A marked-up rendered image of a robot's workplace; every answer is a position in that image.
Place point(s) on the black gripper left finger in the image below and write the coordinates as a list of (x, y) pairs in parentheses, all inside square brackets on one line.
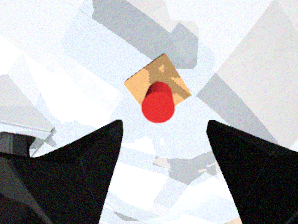
[(69, 185)]

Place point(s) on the tan square block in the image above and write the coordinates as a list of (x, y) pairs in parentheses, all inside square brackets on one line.
[(160, 69)]

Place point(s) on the red cylinder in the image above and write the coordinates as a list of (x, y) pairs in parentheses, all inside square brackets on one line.
[(158, 104)]

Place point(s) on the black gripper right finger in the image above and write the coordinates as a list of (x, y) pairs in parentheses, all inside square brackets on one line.
[(262, 176)]

